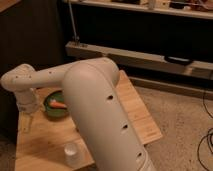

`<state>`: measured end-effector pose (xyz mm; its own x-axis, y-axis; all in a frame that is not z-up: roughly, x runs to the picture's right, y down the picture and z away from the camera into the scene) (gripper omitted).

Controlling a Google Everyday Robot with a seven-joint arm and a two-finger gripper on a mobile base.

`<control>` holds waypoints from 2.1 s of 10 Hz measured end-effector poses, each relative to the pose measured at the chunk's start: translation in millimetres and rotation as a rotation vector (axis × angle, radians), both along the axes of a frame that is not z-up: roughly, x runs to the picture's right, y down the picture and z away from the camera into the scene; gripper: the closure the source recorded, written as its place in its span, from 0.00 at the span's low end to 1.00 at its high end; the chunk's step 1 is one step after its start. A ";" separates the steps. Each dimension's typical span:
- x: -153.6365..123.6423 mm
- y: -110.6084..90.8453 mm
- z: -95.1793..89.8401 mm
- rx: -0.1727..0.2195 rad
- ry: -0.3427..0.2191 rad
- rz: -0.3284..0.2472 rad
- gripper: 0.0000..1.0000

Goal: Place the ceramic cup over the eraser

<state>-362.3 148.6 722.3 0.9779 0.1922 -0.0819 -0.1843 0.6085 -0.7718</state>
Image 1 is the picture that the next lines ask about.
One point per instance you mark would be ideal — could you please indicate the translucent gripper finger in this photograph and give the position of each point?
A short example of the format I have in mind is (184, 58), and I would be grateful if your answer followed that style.
(27, 120)

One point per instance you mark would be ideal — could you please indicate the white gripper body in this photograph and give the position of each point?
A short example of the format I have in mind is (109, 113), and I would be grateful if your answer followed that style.
(27, 101)

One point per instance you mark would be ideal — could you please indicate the white ceramic cup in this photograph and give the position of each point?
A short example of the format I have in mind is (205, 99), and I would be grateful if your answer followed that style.
(73, 155)

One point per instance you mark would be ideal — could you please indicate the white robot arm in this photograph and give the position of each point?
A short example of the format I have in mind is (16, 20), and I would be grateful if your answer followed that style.
(88, 88)

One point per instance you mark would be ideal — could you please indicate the orange carrot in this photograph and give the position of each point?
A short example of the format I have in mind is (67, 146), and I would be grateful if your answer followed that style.
(55, 104)

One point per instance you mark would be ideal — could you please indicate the metal rod stand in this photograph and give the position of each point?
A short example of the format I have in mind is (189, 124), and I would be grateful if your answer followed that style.
(76, 37)

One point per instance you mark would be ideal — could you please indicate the upper wooden shelf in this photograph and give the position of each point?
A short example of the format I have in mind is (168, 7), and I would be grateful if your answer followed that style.
(141, 8)

